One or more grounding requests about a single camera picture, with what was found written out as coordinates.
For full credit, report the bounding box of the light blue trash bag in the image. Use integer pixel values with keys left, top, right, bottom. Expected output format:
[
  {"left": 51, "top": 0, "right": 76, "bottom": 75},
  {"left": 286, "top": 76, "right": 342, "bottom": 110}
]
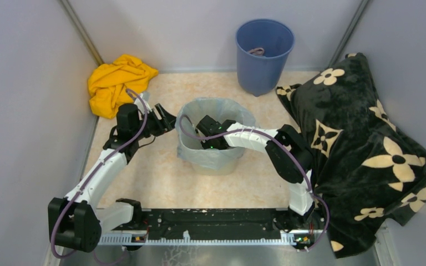
[{"left": 175, "top": 98, "right": 256, "bottom": 175}]

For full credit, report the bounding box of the yellow crumpled cloth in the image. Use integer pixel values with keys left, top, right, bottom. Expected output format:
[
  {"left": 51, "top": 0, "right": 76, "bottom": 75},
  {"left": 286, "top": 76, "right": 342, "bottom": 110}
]
[{"left": 87, "top": 54, "right": 159, "bottom": 119}]

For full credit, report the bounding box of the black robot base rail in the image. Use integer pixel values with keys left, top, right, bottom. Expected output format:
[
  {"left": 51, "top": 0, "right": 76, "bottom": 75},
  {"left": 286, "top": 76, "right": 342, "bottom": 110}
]
[{"left": 54, "top": 208, "right": 327, "bottom": 252}]

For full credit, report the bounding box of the beige plastic trash bin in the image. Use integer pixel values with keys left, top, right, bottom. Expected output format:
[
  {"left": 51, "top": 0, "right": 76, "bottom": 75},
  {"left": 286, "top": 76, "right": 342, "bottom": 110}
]
[{"left": 183, "top": 98, "right": 244, "bottom": 175}]

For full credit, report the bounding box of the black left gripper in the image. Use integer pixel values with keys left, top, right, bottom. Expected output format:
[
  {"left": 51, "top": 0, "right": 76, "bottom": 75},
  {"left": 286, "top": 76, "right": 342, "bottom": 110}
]
[{"left": 133, "top": 103, "right": 184, "bottom": 140}]

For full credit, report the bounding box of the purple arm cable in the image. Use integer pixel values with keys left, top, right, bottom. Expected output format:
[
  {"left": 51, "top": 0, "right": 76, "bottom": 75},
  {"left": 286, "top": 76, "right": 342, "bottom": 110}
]
[
  {"left": 179, "top": 114, "right": 331, "bottom": 253},
  {"left": 49, "top": 89, "right": 148, "bottom": 266}
]

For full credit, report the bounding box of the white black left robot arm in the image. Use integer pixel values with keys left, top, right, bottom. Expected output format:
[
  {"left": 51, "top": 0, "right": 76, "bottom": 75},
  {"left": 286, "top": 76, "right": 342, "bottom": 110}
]
[{"left": 48, "top": 104, "right": 176, "bottom": 253}]

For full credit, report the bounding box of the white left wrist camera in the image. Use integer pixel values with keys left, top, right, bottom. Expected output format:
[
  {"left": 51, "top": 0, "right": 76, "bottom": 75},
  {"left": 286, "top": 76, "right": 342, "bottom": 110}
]
[{"left": 134, "top": 92, "right": 151, "bottom": 114}]

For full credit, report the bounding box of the black floral blanket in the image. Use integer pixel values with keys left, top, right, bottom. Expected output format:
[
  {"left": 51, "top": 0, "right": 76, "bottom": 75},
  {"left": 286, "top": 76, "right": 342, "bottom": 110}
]
[{"left": 276, "top": 53, "right": 426, "bottom": 258}]

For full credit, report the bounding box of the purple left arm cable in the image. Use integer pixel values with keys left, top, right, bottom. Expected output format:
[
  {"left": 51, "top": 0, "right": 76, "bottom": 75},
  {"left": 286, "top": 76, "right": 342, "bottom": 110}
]
[{"left": 49, "top": 89, "right": 148, "bottom": 266}]

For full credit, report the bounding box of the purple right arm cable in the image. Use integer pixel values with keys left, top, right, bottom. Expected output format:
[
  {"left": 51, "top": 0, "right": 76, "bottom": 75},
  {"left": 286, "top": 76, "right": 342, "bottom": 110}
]
[{"left": 179, "top": 114, "right": 331, "bottom": 253}]

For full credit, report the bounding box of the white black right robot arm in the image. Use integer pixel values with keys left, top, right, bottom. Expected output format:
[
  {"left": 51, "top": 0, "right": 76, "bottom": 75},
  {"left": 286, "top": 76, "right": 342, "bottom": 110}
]
[{"left": 196, "top": 115, "right": 314, "bottom": 228}]

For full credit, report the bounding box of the blue plastic trash bin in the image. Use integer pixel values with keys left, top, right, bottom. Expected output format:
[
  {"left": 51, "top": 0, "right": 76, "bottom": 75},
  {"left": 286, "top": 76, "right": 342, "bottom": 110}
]
[{"left": 235, "top": 19, "right": 295, "bottom": 97}]

